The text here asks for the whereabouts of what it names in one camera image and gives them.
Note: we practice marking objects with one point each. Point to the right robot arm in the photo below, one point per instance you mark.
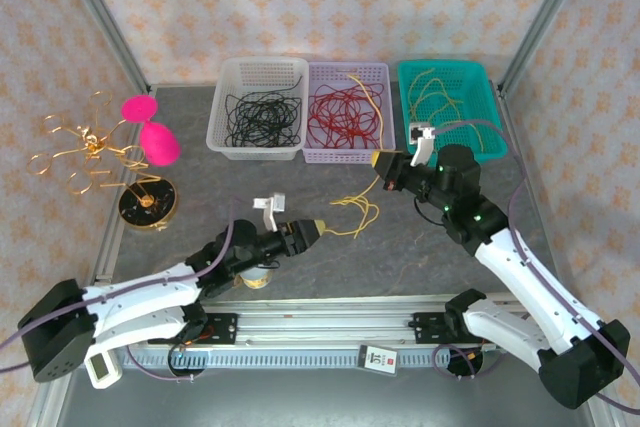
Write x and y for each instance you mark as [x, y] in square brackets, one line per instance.
[525, 277]

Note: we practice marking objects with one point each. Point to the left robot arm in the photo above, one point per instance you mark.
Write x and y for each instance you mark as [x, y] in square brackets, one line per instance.
[140, 297]

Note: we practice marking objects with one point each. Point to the silver tin can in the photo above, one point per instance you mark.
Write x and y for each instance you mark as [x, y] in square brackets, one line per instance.
[257, 279]

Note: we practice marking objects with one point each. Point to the lilac plastic basket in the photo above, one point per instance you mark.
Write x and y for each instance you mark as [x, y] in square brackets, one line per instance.
[345, 156]

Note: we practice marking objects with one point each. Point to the white plastic basket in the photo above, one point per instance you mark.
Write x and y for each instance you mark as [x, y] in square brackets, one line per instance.
[260, 153]

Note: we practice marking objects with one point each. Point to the teal plastic basket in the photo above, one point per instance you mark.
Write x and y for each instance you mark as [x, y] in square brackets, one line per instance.
[450, 67]

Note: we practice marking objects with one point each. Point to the pink egg-shaped sponge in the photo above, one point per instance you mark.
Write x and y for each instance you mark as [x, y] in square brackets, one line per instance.
[159, 144]

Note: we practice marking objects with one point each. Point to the white label tag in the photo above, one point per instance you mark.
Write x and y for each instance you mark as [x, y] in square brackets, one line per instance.
[378, 360]

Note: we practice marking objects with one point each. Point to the white digital timer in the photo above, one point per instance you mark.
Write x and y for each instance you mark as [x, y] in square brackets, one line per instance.
[102, 368]

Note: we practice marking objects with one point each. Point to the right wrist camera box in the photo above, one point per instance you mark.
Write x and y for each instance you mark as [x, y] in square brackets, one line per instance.
[422, 139]

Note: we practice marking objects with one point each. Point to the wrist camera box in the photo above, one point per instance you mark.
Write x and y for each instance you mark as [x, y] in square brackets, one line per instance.
[422, 139]
[270, 204]

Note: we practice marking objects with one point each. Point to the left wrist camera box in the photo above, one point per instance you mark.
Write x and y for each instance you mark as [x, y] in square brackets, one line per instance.
[270, 204]

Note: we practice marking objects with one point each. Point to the aluminium mounting rail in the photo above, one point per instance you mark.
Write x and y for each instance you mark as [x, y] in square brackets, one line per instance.
[325, 324]

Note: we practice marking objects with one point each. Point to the aluminium frame post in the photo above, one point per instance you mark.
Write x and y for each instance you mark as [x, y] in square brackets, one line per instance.
[100, 22]
[545, 17]

